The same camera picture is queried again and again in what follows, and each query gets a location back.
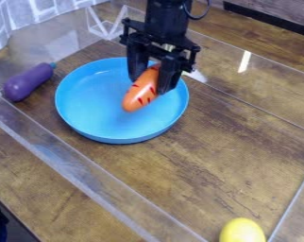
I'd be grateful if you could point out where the clear acrylic triangle bracket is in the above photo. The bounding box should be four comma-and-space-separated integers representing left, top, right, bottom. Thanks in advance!
85, 6, 128, 41

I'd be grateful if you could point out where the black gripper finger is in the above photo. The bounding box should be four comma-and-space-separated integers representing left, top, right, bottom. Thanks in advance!
128, 39, 150, 81
157, 55, 182, 95

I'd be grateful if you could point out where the white grid curtain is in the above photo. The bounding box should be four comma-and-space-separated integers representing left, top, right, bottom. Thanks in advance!
0, 0, 108, 50

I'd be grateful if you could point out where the black bar at back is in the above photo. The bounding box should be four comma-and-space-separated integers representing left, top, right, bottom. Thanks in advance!
222, 1, 304, 35

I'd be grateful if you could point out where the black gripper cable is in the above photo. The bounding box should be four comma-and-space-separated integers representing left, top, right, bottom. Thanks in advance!
182, 0, 212, 21

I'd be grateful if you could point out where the clear acrylic enclosure wall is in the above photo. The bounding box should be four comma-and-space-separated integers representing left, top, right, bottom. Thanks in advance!
0, 3, 304, 242

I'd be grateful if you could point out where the yellow toy lemon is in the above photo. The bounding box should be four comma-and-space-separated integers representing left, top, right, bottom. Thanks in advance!
220, 217, 266, 242

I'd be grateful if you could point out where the blue round plate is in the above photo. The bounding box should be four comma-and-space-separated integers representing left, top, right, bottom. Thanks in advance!
56, 57, 189, 144

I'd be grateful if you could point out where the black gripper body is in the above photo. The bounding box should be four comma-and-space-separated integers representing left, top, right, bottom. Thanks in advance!
120, 0, 200, 72

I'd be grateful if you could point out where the purple toy eggplant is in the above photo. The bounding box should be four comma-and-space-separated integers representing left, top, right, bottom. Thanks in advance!
4, 62, 57, 102

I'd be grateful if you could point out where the orange toy carrot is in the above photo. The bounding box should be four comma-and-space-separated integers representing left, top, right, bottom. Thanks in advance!
122, 63, 160, 112

